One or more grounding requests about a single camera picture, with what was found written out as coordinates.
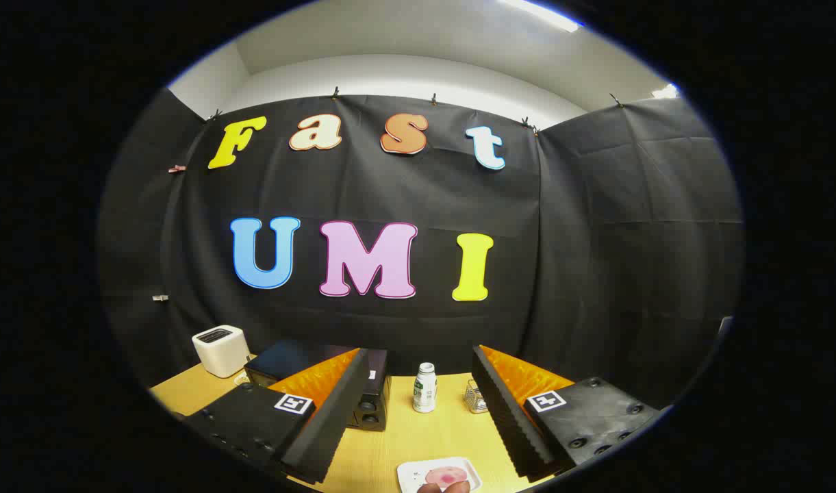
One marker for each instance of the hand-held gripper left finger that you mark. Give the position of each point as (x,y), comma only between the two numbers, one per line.
(335,418)

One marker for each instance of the white rectangular plate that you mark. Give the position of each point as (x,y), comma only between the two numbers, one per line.
(411,472)

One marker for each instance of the black toaster oven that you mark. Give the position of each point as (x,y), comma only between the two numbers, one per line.
(284,359)

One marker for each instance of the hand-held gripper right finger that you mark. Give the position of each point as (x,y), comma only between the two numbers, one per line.
(507,418)

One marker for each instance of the white green-label bottle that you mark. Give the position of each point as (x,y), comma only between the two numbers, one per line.
(424,390)

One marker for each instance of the pink round food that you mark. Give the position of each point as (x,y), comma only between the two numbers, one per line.
(445,474)

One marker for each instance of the white bread toaster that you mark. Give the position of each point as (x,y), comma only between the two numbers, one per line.
(220,352)

